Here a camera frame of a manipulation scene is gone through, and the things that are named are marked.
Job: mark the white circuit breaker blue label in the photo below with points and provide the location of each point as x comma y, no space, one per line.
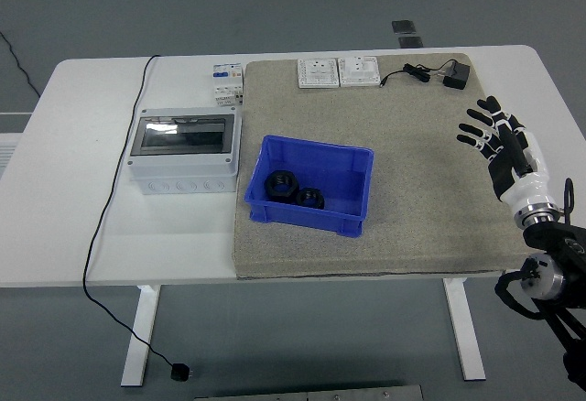
226,73

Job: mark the large black nut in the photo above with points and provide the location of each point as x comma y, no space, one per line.
274,192

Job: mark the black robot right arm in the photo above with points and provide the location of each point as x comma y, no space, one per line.
554,236

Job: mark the blue plastic box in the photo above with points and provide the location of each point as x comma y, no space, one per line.
297,222

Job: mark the grey-brown mat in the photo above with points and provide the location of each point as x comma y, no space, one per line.
412,218

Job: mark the small black nut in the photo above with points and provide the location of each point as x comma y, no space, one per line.
318,202

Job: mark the grey distribution box clear lid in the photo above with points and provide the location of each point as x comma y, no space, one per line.
183,176

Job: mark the white wall socket with switch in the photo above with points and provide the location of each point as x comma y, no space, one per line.
359,71

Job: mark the white table leg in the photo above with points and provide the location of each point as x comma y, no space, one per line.
464,332
139,337

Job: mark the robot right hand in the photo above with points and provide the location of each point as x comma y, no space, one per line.
506,167

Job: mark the dark floor plate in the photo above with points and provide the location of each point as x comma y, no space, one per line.
411,42
404,27

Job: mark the white floor vent panel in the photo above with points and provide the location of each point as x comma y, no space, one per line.
7,151

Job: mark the grey metal plate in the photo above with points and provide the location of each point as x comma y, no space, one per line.
311,394

